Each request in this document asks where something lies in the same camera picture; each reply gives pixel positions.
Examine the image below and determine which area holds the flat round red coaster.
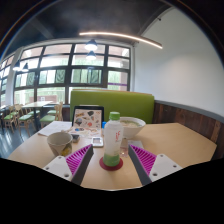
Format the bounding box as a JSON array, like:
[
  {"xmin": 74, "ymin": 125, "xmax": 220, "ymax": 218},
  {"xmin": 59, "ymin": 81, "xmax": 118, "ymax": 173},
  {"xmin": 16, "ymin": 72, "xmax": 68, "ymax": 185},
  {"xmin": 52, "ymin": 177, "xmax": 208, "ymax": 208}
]
[{"xmin": 98, "ymin": 156, "xmax": 124, "ymax": 172}]

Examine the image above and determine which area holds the wooden dining table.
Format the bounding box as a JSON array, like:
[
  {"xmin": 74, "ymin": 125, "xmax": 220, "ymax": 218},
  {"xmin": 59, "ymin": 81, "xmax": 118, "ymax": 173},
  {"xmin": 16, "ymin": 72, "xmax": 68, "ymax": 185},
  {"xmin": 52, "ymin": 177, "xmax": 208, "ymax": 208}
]
[{"xmin": 21, "ymin": 100, "xmax": 54, "ymax": 131}]

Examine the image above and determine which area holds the colourful sticker sheet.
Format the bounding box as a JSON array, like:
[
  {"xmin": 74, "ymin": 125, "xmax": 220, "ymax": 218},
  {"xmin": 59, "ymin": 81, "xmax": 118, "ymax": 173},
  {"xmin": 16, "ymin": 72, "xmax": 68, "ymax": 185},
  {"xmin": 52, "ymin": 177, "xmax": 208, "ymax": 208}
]
[{"xmin": 68, "ymin": 126, "xmax": 101, "ymax": 138}]

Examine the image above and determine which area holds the small clear glass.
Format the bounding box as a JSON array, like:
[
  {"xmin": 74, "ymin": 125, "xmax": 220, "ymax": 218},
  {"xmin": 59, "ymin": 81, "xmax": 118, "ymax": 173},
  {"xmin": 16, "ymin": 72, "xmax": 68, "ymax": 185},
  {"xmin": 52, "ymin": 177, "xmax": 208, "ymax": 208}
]
[{"xmin": 119, "ymin": 138, "xmax": 130, "ymax": 158}]

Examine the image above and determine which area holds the group of pendant ceiling lamps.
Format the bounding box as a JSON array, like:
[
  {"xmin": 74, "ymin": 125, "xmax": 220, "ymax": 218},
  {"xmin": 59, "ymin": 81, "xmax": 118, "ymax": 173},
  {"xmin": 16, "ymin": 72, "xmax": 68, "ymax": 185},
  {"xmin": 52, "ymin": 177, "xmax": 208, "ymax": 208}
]
[{"xmin": 12, "ymin": 38, "xmax": 99, "ymax": 73}]

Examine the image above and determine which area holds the group of green-seated wooden chairs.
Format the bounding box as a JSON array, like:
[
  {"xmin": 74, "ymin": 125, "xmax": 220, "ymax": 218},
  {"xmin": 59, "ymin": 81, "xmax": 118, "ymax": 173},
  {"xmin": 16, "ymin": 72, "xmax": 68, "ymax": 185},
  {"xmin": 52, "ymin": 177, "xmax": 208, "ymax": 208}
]
[{"xmin": 0, "ymin": 101, "xmax": 64, "ymax": 134}]

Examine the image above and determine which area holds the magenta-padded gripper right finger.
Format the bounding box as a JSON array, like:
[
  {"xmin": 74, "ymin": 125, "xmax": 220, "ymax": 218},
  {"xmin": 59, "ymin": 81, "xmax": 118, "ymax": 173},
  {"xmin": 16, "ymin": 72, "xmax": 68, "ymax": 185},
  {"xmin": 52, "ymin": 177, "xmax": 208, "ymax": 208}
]
[{"xmin": 128, "ymin": 143, "xmax": 184, "ymax": 187}]

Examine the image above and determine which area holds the curved linear ceiling light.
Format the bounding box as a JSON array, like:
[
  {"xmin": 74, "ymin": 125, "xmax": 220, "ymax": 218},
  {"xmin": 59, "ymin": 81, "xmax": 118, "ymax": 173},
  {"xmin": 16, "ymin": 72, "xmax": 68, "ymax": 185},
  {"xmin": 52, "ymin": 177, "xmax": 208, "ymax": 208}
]
[{"xmin": 78, "ymin": 31, "xmax": 164, "ymax": 50}]

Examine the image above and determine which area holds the small dark box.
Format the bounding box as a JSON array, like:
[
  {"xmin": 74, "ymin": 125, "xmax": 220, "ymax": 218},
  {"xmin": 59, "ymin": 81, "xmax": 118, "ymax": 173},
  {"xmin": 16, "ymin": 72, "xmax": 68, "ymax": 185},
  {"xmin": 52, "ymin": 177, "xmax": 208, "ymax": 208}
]
[{"xmin": 70, "ymin": 133, "xmax": 81, "ymax": 144}]

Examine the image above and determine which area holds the green upholstered bench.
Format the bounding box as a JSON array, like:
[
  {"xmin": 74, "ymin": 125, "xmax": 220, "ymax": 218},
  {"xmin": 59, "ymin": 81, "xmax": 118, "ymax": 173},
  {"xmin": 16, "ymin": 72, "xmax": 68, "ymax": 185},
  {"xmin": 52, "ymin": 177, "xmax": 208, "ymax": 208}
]
[{"xmin": 69, "ymin": 89, "xmax": 156, "ymax": 125}]

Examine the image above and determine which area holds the small white screen device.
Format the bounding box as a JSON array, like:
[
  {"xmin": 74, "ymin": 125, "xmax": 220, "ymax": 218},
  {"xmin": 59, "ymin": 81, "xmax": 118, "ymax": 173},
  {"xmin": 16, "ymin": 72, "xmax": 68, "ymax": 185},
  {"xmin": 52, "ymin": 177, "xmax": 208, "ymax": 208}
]
[{"xmin": 90, "ymin": 136, "xmax": 104, "ymax": 148}]

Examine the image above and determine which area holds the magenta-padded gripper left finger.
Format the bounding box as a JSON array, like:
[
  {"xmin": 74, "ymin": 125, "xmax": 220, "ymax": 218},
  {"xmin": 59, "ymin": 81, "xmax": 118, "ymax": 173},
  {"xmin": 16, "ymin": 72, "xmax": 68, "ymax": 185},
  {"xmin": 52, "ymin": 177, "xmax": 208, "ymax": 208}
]
[{"xmin": 43, "ymin": 143, "xmax": 95, "ymax": 186}]

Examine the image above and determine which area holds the white paper sheet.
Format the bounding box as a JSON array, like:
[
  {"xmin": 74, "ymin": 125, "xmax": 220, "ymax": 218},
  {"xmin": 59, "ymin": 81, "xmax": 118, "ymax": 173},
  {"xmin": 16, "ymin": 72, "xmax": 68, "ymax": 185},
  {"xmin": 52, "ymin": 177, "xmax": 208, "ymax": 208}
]
[{"xmin": 37, "ymin": 120, "xmax": 73, "ymax": 138}]

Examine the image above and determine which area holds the black sticker-covered tablet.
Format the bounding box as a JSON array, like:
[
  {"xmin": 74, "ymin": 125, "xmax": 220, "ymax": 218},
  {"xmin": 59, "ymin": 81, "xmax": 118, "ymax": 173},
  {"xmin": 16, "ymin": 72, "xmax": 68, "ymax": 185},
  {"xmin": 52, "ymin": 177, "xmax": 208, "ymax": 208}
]
[{"xmin": 71, "ymin": 105, "xmax": 105, "ymax": 131}]

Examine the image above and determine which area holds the white ceramic bowl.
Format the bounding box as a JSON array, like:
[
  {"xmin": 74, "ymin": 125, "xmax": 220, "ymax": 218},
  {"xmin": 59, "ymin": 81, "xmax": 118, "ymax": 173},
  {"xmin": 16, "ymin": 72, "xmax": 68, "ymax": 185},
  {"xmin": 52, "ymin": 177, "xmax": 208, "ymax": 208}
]
[{"xmin": 119, "ymin": 116, "xmax": 147, "ymax": 140}]

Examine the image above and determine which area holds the beige swirl-patterned mug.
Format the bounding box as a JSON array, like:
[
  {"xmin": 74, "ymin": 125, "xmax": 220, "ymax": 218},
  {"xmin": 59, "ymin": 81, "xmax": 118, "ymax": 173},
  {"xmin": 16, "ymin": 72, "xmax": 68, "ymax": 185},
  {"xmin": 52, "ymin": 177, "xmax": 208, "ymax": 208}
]
[{"xmin": 46, "ymin": 131, "xmax": 74, "ymax": 158}]

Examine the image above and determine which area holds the clear green-capped drink bottle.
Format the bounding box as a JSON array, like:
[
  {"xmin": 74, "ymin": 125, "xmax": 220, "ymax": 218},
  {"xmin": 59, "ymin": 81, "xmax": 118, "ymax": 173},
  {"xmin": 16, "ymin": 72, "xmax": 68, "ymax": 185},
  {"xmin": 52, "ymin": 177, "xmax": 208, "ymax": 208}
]
[{"xmin": 102, "ymin": 111, "xmax": 124, "ymax": 168}]

